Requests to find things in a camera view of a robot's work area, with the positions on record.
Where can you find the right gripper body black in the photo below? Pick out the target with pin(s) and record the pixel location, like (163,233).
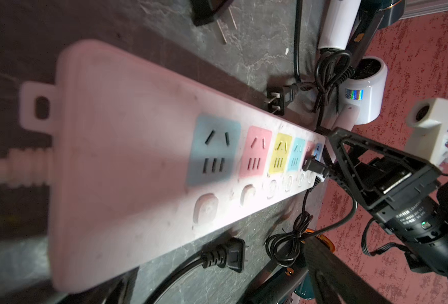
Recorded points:
(422,229)

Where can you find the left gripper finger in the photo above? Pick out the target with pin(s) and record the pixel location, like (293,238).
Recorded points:
(333,281)

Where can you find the dark green hair dryer back right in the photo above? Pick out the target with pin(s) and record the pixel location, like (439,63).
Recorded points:
(372,16)

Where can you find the dark green hair dryer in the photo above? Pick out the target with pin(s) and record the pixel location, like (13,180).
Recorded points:
(297,279)
(372,16)

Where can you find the white power strip coloured sockets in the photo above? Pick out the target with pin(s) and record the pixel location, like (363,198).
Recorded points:
(147,160)

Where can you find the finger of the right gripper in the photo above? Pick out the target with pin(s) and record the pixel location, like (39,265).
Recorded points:
(364,155)

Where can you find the white hair dryer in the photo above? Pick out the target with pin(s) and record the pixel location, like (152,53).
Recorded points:
(338,24)
(347,95)

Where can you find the dark green hair dryer front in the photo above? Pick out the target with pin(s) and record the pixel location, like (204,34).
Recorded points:
(297,279)

